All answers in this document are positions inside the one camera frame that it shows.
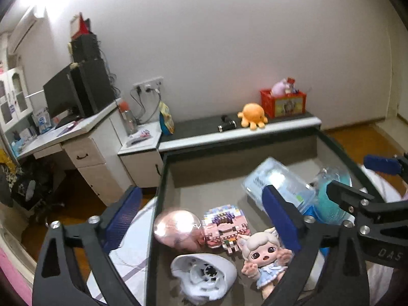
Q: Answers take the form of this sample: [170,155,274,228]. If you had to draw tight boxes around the pink blanket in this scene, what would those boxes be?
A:
[0,245,35,306]

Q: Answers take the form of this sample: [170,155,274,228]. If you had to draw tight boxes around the white nightstand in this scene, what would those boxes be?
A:
[118,121,164,188]

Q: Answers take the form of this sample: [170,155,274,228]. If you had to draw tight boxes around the white wall power strip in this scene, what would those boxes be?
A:
[133,76,164,94]

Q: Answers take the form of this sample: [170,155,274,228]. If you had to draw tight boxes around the red plastic crate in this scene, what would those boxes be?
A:
[260,88,307,118]

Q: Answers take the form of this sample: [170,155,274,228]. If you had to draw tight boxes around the fox-eared doll figure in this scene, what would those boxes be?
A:
[240,226,294,300]

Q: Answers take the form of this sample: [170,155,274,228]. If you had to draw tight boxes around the black computer monitor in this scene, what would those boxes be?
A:
[43,65,80,121]

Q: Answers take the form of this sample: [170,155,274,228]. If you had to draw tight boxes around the white desk with drawers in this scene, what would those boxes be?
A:
[14,100,123,206]

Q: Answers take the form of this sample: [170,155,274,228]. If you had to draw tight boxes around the yellow snack bag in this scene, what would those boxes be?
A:
[159,101,175,134]

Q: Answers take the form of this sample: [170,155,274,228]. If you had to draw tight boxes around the white glass door cabinet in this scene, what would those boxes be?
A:
[0,67,32,131]

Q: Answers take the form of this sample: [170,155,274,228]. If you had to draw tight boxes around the pink plush toy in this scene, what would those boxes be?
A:
[271,78,289,95]

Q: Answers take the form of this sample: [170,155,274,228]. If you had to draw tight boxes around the orange octopus plush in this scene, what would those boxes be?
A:
[237,103,266,131]

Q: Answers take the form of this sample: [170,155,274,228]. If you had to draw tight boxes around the white plastic fan housing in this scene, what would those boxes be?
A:
[170,252,238,305]

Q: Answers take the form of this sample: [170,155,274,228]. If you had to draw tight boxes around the pink building block toy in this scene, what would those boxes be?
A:
[201,206,250,252]

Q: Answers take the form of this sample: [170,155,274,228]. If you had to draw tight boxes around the low white bench cabinet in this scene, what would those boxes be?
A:
[159,112,322,160]

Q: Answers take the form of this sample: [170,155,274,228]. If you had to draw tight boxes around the black office chair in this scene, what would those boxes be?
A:
[0,159,67,227]

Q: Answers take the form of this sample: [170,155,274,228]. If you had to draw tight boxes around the black keyboard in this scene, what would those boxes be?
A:
[56,115,80,130]

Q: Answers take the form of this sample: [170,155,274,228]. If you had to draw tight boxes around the cream door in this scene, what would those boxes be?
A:
[386,22,408,122]

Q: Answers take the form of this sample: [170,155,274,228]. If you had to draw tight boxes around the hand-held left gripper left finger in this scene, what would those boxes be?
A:
[32,185,142,306]

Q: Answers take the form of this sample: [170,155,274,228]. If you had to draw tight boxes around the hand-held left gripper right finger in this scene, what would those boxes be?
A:
[261,185,370,306]

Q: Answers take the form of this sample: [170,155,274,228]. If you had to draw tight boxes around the blue boxes on desk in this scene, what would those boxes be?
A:
[32,108,52,134]

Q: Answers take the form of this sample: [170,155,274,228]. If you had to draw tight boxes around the clear bottle orange cap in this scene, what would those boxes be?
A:
[119,100,137,135]

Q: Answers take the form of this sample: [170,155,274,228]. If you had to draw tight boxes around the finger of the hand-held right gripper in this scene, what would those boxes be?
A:
[325,180,388,223]
[364,154,408,176]

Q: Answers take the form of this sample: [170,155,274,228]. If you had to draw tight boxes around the teal ball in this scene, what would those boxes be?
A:
[314,178,353,224]

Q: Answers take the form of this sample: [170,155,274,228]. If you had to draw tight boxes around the black cylinder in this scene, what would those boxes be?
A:
[218,115,236,132]

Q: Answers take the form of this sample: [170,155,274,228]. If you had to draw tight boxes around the white air conditioner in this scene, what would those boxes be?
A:
[6,9,48,55]

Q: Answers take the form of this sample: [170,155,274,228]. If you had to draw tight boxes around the clear plastic box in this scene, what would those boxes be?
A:
[242,157,316,212]

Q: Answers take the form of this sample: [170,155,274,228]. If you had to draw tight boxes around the red and white box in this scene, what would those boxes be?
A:
[70,13,93,40]

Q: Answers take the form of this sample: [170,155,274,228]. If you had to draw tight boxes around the black speaker box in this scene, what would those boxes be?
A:
[70,33,103,62]

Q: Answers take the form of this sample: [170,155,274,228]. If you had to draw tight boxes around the pink storage box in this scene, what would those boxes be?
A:
[145,127,388,306]

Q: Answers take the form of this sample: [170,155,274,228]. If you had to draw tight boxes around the black computer tower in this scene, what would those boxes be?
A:
[70,59,115,118]

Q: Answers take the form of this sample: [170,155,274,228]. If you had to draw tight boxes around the pearly pink ball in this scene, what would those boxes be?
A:
[154,210,205,252]

